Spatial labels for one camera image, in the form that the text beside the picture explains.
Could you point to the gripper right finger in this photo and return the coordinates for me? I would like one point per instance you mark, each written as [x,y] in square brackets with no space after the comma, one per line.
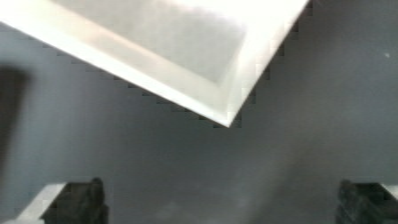
[367,203]

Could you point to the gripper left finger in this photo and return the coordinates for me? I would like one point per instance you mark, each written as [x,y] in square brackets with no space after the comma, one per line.
[67,204]

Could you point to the white drawer tray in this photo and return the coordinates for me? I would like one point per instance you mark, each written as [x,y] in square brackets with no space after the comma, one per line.
[187,47]

